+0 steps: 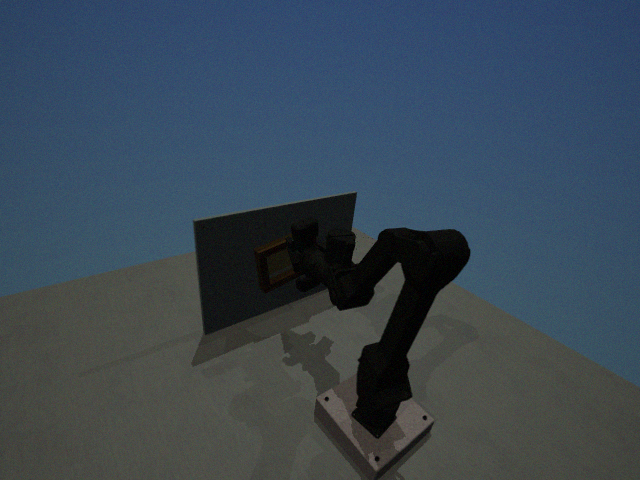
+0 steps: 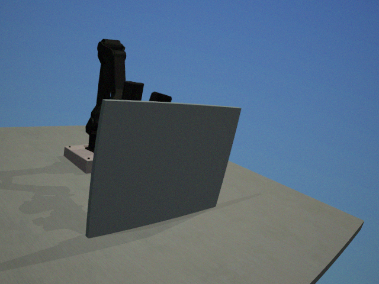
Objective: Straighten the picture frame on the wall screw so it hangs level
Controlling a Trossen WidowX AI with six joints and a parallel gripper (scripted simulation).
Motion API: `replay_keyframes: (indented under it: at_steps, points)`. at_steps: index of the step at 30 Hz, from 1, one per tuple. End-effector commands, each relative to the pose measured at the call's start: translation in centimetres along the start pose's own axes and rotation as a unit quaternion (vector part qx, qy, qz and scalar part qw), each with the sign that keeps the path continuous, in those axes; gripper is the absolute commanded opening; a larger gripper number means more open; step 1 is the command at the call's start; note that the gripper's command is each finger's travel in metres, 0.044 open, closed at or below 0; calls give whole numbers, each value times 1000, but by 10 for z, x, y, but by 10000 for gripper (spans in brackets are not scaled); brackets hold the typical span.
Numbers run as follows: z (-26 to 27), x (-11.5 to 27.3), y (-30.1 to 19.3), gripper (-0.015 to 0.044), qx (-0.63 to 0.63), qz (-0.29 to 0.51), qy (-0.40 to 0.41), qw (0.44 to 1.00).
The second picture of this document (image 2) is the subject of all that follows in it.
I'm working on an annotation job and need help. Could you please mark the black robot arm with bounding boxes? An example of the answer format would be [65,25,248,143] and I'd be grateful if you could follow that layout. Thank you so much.
[85,39,144,152]

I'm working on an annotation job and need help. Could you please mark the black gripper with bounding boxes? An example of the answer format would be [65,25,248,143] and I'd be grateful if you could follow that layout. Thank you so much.
[149,92,172,102]

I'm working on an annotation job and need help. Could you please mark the dark grey flat panel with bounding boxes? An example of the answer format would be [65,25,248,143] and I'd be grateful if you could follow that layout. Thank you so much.
[85,99,241,238]

